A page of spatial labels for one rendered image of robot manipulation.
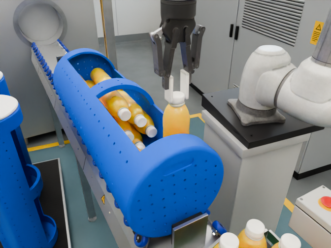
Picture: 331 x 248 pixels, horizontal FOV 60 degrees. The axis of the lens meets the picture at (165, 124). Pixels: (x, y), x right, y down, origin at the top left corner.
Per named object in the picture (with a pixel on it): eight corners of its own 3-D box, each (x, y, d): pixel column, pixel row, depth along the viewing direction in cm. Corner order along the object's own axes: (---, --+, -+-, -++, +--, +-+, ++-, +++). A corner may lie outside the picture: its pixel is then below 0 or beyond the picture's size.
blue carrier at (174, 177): (116, 95, 150) (107, 42, 134) (222, 209, 85) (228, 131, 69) (61, 111, 139) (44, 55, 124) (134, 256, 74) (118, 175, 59)
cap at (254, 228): (264, 228, 64) (266, 222, 63) (262, 242, 61) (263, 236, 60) (247, 222, 66) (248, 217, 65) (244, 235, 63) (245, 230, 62)
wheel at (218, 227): (214, 216, 79) (208, 222, 79) (224, 228, 76) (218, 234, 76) (220, 221, 82) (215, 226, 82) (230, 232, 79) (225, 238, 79)
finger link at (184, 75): (180, 69, 70) (182, 68, 70) (180, 95, 74) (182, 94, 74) (186, 73, 68) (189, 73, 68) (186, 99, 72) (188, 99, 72)
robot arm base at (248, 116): (261, 94, 130) (264, 83, 127) (286, 122, 113) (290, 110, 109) (223, 97, 127) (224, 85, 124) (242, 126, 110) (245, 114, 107)
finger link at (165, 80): (169, 69, 66) (158, 71, 64) (169, 89, 68) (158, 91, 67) (166, 67, 67) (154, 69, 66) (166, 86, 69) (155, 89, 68)
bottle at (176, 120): (183, 169, 78) (186, 109, 68) (159, 163, 80) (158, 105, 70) (190, 153, 84) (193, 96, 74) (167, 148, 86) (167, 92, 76)
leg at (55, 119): (64, 143, 277) (50, 83, 244) (65, 146, 273) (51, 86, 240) (58, 145, 275) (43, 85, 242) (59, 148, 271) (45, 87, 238)
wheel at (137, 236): (144, 226, 78) (139, 225, 77) (151, 238, 75) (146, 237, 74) (135, 238, 79) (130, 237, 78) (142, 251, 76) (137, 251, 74)
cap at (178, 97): (182, 106, 70) (182, 99, 69) (166, 104, 71) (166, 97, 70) (186, 99, 73) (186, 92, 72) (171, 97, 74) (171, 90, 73)
